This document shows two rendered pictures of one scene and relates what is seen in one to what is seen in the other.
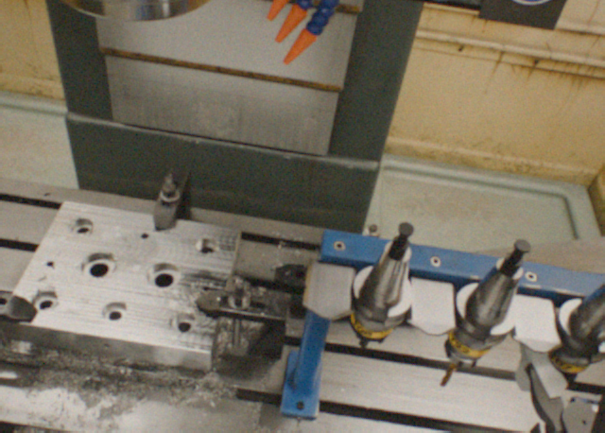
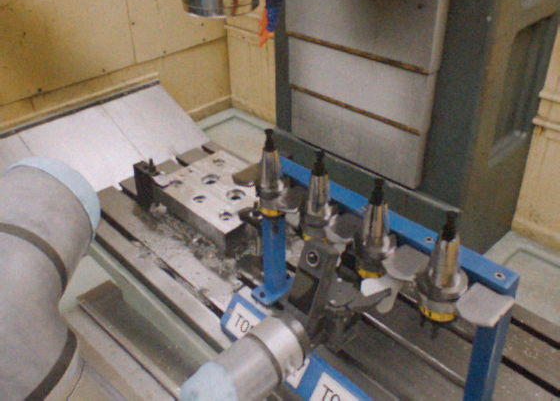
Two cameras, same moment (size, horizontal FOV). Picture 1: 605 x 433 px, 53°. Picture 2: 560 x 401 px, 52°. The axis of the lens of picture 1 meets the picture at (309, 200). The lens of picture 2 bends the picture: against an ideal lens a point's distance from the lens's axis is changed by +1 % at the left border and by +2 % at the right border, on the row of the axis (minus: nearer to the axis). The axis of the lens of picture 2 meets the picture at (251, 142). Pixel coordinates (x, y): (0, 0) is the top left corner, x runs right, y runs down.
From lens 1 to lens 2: 0.72 m
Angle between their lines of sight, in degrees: 42
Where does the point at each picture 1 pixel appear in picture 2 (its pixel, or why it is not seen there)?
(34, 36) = not seen: hidden behind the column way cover
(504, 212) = not seen: outside the picture
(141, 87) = (307, 113)
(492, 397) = (400, 364)
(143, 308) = (212, 203)
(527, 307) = (349, 221)
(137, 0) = (198, 6)
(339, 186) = (427, 222)
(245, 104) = (362, 135)
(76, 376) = (171, 231)
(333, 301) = (245, 178)
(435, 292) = (302, 195)
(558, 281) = not seen: hidden behind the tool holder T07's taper
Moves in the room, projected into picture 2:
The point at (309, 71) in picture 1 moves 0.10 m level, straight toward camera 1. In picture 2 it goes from (399, 115) to (376, 128)
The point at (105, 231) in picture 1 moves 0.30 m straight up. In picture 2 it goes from (227, 167) to (219, 59)
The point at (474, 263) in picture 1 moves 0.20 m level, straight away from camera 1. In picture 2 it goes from (337, 190) to (441, 167)
